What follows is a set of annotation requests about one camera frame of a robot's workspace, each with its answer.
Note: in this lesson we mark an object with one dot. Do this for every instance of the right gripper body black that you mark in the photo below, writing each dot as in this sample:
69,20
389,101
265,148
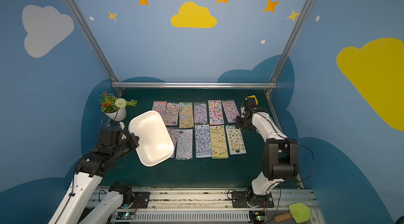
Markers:
240,121

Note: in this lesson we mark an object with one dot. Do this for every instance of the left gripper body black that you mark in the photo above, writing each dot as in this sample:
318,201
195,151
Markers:
131,142

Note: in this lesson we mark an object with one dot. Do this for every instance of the pink bear sticker sheet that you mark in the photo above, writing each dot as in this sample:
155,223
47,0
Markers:
230,110

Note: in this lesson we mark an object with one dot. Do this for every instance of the yellow green sticker sheet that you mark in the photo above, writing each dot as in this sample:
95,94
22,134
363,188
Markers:
218,142

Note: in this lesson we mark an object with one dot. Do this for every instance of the white plastic storage box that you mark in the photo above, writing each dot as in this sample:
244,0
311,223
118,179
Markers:
155,144

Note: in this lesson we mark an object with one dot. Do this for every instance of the blue penguin sticker sheet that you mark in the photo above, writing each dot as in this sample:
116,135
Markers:
202,141

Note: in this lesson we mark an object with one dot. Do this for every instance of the purple sticker sheet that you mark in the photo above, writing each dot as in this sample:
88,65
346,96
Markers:
200,114

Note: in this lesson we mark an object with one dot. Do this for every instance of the pink blue cat sticker sheet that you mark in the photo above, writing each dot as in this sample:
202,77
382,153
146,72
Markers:
160,107

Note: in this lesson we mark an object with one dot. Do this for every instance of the green panda sticker sheet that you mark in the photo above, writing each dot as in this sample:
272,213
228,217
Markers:
186,117

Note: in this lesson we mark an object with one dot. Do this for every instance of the light pink sticker sheet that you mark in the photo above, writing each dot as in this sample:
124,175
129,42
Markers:
173,132

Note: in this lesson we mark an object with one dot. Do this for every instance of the pink bonbon drop sticker sheet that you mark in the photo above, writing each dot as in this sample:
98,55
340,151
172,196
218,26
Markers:
171,114

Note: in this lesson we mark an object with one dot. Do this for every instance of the white lilac sticker sheet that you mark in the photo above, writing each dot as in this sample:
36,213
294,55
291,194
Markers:
184,148

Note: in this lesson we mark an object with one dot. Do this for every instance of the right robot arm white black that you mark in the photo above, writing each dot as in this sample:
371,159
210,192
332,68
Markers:
279,161

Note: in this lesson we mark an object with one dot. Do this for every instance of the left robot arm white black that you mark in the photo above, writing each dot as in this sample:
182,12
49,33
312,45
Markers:
76,198

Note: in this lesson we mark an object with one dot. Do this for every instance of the yellow toy shovel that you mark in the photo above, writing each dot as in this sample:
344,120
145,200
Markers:
252,101

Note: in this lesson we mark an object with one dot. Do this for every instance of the white pot artificial flowers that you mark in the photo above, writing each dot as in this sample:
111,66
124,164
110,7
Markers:
115,108

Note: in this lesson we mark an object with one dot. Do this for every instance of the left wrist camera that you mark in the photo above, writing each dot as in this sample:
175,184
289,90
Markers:
120,126

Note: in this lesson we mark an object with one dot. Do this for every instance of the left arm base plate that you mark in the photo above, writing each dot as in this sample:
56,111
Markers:
135,200

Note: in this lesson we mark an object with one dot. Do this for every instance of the aluminium frame back bar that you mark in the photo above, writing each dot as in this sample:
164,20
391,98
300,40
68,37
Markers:
155,85

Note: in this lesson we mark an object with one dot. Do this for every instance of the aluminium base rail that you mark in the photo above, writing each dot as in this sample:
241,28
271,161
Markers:
104,207

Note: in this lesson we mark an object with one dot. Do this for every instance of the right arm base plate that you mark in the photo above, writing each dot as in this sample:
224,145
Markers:
246,199

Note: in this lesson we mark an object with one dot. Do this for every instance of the white vented cable duct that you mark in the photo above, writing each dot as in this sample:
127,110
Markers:
191,216

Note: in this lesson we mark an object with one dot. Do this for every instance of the green toy trowel wooden handle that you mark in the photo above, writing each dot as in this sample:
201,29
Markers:
298,212

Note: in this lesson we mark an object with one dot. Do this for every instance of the aluminium frame right post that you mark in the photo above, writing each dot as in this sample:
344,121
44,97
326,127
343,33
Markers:
299,23

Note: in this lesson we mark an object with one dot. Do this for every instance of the aluminium frame post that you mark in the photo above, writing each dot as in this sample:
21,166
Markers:
299,23
85,28

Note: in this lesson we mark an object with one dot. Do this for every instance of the aluminium frame left post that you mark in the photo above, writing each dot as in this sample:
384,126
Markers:
85,28

